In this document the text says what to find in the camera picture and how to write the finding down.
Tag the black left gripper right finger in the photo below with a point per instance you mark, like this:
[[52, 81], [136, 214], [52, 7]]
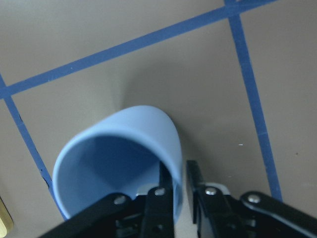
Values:
[[254, 215]]

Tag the light blue plastic cup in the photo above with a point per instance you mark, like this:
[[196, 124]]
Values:
[[122, 153]]

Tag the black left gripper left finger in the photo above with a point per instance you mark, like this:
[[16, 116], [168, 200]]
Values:
[[118, 216]]

